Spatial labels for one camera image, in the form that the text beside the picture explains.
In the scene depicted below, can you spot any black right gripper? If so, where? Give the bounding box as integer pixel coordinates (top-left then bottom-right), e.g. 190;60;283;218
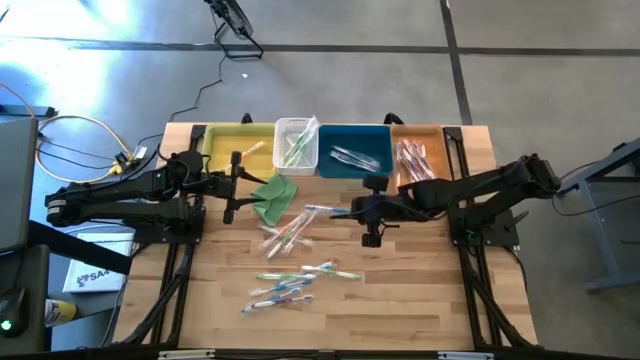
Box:
330;174;404;249

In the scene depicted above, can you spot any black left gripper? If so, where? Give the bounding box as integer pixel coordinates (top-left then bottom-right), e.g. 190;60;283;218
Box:
199;151;269;225

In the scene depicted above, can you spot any green cloth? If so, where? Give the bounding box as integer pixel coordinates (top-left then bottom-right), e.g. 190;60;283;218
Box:
249;173;299;227

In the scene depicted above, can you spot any orange white toothbrush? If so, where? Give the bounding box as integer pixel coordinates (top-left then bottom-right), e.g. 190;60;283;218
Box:
222;140;267;172
260;212;307;251

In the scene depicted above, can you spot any green packaged toothbrush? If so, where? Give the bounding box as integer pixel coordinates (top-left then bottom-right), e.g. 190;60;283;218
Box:
282;208;320;255

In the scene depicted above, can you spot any yellow white toothbrush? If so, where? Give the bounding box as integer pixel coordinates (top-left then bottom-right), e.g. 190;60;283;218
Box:
259;224;314;248

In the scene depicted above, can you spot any green white toothbrush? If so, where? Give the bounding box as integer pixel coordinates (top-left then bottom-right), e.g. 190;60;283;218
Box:
283;134;312;167
288;128;317;168
255;271;317;282
294;115;320;156
264;219;304;261
283;130;304;167
285;119;318;166
301;263;365;281

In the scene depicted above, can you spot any purple white toothbrush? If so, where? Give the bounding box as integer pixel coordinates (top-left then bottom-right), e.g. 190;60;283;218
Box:
407;144;436;182
399;140;429;184
393;139;412;174
412;141;439;180
241;293;316;315
394;142;419;184

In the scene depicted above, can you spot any white perforated basket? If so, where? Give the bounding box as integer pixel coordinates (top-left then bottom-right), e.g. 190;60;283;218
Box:
272;117;320;177

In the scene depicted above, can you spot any yellow plastic bin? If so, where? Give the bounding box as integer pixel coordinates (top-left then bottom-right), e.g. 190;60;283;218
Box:
198;123;277;179

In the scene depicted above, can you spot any blue plastic bin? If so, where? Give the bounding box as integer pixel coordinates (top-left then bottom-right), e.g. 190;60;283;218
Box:
317;124;395;180

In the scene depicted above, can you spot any orange plastic bin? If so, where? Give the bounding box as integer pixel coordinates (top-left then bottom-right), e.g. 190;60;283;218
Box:
389;124;454;196

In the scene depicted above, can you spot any black yellow power plug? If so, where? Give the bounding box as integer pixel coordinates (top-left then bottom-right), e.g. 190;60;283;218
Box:
108;151;146;176

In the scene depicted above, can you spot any black floor fan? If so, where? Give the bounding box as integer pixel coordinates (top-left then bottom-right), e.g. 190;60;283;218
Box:
202;0;265;60

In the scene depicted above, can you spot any white printed box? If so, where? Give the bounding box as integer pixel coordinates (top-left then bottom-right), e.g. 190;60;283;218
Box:
62;232;136;295

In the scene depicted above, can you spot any black diagonal beam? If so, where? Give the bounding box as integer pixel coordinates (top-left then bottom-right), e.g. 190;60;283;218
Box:
27;219;134;276

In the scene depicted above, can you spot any yellow can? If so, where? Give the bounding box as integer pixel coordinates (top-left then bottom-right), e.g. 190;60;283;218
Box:
43;298;78;329

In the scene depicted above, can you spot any dark desk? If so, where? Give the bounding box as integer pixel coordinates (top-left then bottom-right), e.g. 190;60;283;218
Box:
0;243;52;357

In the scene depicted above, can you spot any black flat bar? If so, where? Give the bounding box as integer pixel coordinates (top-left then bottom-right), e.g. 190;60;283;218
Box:
0;103;58;119

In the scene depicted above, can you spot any black computer mouse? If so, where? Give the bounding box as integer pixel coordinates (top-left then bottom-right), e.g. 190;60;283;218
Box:
0;287;30;339

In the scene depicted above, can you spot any black floor cable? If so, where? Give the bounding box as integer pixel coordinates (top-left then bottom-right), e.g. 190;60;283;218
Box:
134;52;226;151
35;135;121;172
549;164;640;217

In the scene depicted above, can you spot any black table edge rail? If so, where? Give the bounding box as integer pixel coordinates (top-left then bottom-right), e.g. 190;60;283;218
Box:
0;344;640;360

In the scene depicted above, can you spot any white rail bracket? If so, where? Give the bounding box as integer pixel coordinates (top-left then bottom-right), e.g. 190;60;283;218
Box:
438;351;495;360
158;350;216;360

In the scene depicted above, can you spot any yellow floor cable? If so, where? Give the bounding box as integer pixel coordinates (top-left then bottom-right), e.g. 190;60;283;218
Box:
0;82;137;185

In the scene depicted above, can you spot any blue-grey metal table frame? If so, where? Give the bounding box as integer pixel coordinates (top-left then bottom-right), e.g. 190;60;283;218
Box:
564;137;640;295

